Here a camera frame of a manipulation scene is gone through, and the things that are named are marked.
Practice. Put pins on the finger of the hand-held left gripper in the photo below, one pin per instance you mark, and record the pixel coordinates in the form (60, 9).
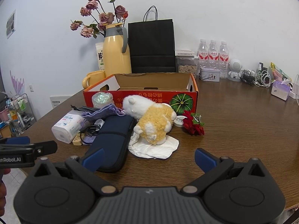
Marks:
(18, 140)
(46, 147)

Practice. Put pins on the white wall vent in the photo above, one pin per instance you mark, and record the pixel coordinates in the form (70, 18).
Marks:
(58, 101)

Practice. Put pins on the grey printed tin box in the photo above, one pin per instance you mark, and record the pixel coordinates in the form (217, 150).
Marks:
(209, 74)

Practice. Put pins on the white plastic device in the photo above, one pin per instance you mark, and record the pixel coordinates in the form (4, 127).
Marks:
(295, 89)

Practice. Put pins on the white carton with black print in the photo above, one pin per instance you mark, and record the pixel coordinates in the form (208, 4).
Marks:
(100, 56)

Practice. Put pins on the black paper bag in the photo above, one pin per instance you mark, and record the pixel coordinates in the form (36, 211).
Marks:
(151, 44)

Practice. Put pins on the purple cloth pouch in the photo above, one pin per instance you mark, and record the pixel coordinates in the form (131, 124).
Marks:
(102, 113)

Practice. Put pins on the purple wall sticker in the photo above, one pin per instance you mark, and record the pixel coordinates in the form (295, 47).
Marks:
(16, 84)

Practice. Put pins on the translucent white plastic jar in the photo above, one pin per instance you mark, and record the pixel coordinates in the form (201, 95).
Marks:
(101, 99)

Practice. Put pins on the white cloth bag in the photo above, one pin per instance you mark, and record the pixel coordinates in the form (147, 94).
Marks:
(151, 150)

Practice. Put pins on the beige wooden block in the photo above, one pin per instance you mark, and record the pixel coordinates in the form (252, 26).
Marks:
(77, 141)

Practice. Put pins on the purple tissue pack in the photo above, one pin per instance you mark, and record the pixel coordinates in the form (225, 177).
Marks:
(280, 91)

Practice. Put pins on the red artificial flower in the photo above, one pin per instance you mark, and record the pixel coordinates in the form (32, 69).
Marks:
(192, 126)

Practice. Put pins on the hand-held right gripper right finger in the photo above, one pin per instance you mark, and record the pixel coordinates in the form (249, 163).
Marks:
(205, 159)

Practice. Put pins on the white wet wipes pack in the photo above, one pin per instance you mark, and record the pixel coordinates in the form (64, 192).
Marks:
(66, 127)

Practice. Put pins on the white robot-shaped speaker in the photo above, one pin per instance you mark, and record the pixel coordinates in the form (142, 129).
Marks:
(235, 68)

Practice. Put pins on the orange cardboard box pumpkin print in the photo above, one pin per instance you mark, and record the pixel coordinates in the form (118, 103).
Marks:
(151, 81)

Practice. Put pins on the black hair clip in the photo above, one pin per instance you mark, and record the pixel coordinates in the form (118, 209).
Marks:
(86, 109)

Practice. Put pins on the white wall socket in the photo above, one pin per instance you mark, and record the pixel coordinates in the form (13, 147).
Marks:
(31, 87)

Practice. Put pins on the wall poster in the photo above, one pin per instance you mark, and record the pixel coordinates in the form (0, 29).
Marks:
(11, 24)

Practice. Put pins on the white and yellow plush toy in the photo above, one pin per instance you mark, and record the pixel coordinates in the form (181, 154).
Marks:
(154, 119)

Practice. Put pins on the person's left hand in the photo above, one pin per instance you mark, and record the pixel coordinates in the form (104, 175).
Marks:
(1, 196)

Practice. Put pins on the dried rose bouquet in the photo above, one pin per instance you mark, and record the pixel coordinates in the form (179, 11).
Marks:
(106, 17)

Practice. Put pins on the navy blue pouch case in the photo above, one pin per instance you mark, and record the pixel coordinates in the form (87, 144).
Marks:
(114, 140)

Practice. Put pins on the yellow mug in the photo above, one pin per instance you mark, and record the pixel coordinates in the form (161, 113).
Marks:
(97, 78)

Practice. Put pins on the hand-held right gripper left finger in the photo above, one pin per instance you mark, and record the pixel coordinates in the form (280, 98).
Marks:
(93, 159)

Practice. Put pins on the small white round container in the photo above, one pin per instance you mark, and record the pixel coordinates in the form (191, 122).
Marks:
(179, 121)

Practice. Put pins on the yellow green snack packet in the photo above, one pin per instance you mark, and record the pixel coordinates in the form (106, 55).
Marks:
(280, 73)

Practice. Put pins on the yellow thermos jug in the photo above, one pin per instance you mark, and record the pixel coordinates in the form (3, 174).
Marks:
(116, 56)

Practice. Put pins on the clear water bottle red label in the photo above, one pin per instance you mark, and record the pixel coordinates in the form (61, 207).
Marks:
(213, 54)
(203, 54)
(224, 57)

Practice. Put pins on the metal storage cart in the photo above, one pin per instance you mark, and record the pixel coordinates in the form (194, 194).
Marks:
(19, 114)

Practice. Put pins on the clear seed container white lid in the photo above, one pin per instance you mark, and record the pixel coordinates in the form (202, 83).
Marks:
(186, 68)

